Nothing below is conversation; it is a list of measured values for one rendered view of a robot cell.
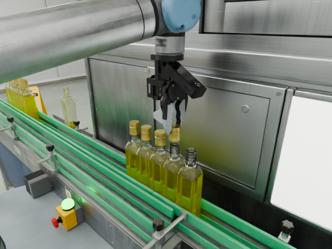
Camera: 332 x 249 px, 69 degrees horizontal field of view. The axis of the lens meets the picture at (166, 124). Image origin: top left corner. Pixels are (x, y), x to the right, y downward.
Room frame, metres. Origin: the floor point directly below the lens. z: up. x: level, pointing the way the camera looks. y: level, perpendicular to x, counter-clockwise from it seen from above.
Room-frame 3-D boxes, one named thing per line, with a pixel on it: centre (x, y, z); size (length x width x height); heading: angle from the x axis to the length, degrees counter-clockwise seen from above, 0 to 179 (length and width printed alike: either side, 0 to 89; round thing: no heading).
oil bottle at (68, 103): (1.26, 0.53, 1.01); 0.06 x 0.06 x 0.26; 43
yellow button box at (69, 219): (0.71, 0.37, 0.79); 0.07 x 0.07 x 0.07; 48
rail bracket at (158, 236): (0.48, 0.00, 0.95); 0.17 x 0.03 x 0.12; 138
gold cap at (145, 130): (0.70, 0.06, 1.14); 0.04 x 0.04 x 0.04
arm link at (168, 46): (0.63, -0.01, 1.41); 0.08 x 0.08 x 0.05
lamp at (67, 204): (0.72, 0.37, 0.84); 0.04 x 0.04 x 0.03
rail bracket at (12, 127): (1.15, 0.82, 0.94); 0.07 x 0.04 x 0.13; 138
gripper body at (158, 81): (0.64, 0.00, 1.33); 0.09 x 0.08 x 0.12; 48
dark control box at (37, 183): (0.90, 0.58, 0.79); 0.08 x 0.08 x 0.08; 48
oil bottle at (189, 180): (0.58, -0.07, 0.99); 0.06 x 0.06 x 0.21; 49
